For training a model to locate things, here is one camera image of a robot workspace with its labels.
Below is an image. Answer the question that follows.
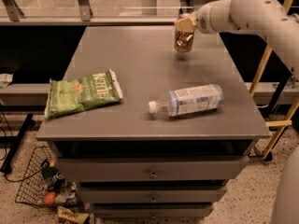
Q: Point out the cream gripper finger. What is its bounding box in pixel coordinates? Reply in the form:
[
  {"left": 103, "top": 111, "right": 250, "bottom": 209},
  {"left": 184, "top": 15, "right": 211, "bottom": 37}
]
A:
[{"left": 174, "top": 13, "right": 197, "bottom": 33}]

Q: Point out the orange patterned drink can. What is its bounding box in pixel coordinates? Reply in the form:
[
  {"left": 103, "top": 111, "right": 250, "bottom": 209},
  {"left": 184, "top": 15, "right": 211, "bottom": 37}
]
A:
[{"left": 175, "top": 31, "right": 193, "bottom": 52}]

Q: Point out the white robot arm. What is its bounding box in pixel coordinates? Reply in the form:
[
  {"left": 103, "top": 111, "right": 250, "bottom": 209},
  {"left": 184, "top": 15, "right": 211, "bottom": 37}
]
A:
[{"left": 175, "top": 0, "right": 299, "bottom": 224}]

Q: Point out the clear plastic bottle blue label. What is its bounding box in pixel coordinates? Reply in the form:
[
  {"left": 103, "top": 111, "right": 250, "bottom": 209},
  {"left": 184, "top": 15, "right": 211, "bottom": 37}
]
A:
[{"left": 149, "top": 84, "right": 224, "bottom": 117}]

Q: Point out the blue can in basket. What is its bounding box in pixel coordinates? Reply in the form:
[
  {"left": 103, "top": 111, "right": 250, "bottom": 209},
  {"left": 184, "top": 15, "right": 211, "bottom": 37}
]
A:
[{"left": 47, "top": 172, "right": 64, "bottom": 190}]

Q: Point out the grey drawer cabinet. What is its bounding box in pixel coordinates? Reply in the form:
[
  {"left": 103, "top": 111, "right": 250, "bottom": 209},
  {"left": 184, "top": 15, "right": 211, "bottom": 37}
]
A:
[{"left": 36, "top": 26, "right": 269, "bottom": 210}]

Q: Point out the green kettle chips bag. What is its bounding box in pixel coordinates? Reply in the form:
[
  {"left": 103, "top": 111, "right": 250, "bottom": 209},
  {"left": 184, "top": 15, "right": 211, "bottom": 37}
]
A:
[{"left": 44, "top": 69, "right": 123, "bottom": 119}]

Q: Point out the top grey drawer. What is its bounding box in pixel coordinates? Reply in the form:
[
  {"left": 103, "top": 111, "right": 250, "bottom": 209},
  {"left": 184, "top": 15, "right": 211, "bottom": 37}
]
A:
[{"left": 55, "top": 156, "right": 249, "bottom": 182}]

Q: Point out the grey drawer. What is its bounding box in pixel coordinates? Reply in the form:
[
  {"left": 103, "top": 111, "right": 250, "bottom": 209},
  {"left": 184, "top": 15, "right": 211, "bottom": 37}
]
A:
[
  {"left": 55, "top": 156, "right": 249, "bottom": 182},
  {"left": 93, "top": 204, "right": 213, "bottom": 218},
  {"left": 78, "top": 186, "right": 227, "bottom": 203}
]

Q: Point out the metal railing with glass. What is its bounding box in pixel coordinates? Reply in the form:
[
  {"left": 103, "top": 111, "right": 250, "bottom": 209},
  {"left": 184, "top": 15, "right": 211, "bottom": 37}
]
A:
[{"left": 0, "top": 0, "right": 216, "bottom": 24}]

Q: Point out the white crumpled paper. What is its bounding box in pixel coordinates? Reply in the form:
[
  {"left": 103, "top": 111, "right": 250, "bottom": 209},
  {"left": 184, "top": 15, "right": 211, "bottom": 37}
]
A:
[{"left": 0, "top": 74, "right": 13, "bottom": 88}]

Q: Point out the middle grey drawer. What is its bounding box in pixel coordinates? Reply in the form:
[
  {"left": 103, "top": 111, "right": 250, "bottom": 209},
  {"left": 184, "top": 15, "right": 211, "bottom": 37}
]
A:
[{"left": 78, "top": 186, "right": 227, "bottom": 203}]

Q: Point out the bottom grey drawer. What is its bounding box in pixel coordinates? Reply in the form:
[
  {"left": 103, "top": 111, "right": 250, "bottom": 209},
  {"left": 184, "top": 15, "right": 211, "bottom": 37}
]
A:
[{"left": 93, "top": 204, "right": 213, "bottom": 218}]

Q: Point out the orange fruit in basket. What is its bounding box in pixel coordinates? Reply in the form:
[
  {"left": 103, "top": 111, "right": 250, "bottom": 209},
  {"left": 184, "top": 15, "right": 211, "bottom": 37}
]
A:
[{"left": 44, "top": 191, "right": 56, "bottom": 205}]

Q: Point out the yellow snack bag on floor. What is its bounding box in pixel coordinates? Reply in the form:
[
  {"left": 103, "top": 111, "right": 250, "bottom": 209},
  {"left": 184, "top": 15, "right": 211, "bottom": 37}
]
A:
[{"left": 57, "top": 206, "right": 89, "bottom": 224}]

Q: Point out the black stand leg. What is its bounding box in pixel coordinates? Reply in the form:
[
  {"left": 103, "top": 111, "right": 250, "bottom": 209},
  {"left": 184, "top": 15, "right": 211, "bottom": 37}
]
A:
[{"left": 0, "top": 114, "right": 35, "bottom": 175}]

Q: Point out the yellow wooden ladder frame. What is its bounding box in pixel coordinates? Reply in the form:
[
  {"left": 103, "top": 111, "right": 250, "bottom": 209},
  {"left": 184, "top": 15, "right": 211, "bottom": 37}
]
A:
[{"left": 249, "top": 0, "right": 299, "bottom": 161}]

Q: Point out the black cable on floor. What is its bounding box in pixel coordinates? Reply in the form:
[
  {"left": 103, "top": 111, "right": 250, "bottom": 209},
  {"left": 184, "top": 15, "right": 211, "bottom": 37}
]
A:
[{"left": 0, "top": 100, "right": 50, "bottom": 184}]

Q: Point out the black wire basket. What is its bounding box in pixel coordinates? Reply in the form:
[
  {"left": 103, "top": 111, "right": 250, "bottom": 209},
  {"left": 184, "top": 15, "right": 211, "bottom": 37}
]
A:
[{"left": 15, "top": 147, "right": 80, "bottom": 207}]

